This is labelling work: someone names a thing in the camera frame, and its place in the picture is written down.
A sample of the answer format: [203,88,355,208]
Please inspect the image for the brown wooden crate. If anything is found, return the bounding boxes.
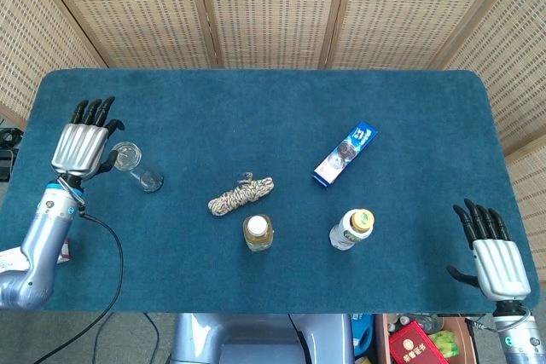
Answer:
[374,314,474,364]

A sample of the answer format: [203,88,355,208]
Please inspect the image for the white bottle yellow cap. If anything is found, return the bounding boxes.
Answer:
[328,208,375,251]

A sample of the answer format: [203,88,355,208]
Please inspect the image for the black torso cable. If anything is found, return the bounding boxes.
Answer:
[288,313,309,356]

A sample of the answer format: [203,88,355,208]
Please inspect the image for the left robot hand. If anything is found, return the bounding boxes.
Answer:
[50,95,126,182]

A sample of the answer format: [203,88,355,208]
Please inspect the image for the grey-blue robot torso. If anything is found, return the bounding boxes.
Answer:
[170,312,355,364]

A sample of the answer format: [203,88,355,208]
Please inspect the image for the red booklet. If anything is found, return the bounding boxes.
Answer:
[388,321,440,364]

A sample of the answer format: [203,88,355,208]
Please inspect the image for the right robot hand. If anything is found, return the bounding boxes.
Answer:
[446,198,532,301]

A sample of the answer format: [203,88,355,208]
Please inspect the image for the clear glass jar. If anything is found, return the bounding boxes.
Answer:
[109,141,165,194]

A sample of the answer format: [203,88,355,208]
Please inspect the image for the green snack packet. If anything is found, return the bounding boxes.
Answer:
[428,329,461,359]

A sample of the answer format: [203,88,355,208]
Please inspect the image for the dark floor cable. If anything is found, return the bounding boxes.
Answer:
[143,313,161,364]

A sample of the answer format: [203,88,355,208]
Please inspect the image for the tea bottle white cap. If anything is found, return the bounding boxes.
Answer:
[242,214,274,253]

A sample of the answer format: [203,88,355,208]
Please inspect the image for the black equipment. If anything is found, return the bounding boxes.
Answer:
[0,118,20,182]

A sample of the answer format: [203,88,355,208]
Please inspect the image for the braided rope bundle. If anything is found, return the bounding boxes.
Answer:
[207,170,276,217]

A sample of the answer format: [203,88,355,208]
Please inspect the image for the blue table cloth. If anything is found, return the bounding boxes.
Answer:
[0,68,541,315]

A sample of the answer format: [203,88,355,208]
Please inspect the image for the blue floor cable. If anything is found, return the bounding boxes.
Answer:
[93,312,116,361]

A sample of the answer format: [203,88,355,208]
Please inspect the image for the woven bamboo folding screen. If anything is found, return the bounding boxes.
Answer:
[0,0,546,284]

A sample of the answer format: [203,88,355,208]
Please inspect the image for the blue plastic container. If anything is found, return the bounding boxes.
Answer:
[351,313,375,359]

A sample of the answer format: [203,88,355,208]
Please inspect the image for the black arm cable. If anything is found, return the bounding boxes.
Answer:
[40,210,125,364]

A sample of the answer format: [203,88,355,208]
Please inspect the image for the blue cookie box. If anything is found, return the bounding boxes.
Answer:
[312,120,380,188]

